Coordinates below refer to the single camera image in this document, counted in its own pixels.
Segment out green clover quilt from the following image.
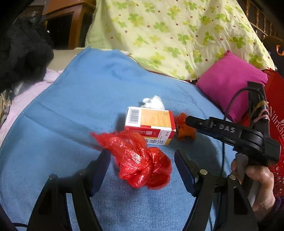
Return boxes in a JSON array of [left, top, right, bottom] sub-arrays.
[[85, 0, 275, 81]]

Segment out beige mattress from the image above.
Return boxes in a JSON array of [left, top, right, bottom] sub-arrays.
[[47, 48, 86, 72]]

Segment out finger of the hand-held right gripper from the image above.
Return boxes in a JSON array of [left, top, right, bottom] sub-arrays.
[[197, 130, 236, 147], [185, 115, 212, 134]]

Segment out dark wooden cabinet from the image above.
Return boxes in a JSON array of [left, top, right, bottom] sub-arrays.
[[42, 0, 97, 50]]

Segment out blue towel blanket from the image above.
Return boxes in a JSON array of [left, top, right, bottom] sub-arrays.
[[0, 46, 255, 231]]

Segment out person's right forearm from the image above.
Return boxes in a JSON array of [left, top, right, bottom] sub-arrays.
[[253, 195, 284, 231]]

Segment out red gift bag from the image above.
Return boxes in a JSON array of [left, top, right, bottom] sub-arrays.
[[238, 71, 284, 169]]

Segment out person's right hand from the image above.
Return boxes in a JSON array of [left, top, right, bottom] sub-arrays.
[[231, 159, 277, 217]]

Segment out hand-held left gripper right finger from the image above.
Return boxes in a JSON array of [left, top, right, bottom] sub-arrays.
[[174, 149, 259, 231]]

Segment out red plastic bag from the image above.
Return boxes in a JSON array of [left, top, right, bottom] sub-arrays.
[[91, 130, 172, 190]]

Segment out wooden stair railing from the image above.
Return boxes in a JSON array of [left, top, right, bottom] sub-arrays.
[[243, 0, 280, 42]]

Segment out black clothing pile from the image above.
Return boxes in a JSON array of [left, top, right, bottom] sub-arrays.
[[0, 19, 55, 89]]

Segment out white tissue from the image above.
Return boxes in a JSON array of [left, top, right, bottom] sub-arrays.
[[139, 95, 166, 111]]

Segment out red mesh basket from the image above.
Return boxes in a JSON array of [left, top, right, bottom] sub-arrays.
[[267, 163, 284, 197]]

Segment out tan patterned cloth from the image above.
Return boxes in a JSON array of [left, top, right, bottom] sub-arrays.
[[0, 89, 14, 127]]

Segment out navy bag orange handles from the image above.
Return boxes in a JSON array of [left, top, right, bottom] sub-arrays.
[[263, 36, 284, 69]]

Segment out orange wrapper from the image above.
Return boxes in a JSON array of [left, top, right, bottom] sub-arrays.
[[174, 112, 197, 141]]

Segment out red white medicine box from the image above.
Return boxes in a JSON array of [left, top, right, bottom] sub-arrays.
[[124, 107, 177, 146]]

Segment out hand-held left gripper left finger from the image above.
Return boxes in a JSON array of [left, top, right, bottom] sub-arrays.
[[29, 149, 111, 231]]

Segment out pink pillow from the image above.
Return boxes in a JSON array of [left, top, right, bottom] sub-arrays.
[[196, 52, 269, 122]]

